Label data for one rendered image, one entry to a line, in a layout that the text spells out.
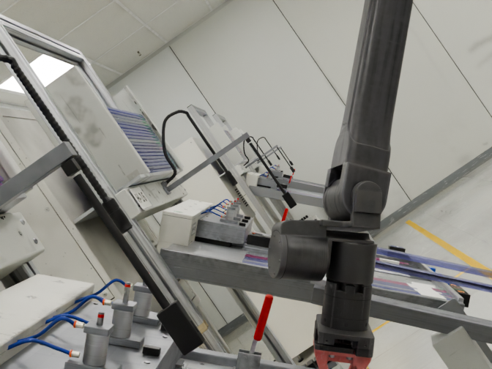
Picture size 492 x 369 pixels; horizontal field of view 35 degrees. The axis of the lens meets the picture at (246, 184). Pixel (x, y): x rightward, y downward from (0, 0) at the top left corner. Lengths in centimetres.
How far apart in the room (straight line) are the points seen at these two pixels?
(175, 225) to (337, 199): 112
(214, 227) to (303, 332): 341
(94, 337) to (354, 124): 41
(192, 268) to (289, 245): 95
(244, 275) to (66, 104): 61
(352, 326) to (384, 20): 38
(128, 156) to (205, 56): 664
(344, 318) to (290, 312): 452
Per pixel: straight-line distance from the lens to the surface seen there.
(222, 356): 106
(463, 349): 138
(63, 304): 94
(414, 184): 853
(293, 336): 549
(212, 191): 538
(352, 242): 93
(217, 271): 182
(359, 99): 96
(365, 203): 91
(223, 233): 213
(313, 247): 91
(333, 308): 94
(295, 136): 843
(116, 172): 195
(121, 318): 86
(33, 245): 111
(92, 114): 197
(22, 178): 72
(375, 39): 99
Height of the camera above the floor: 123
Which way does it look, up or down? level
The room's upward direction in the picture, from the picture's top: 34 degrees counter-clockwise
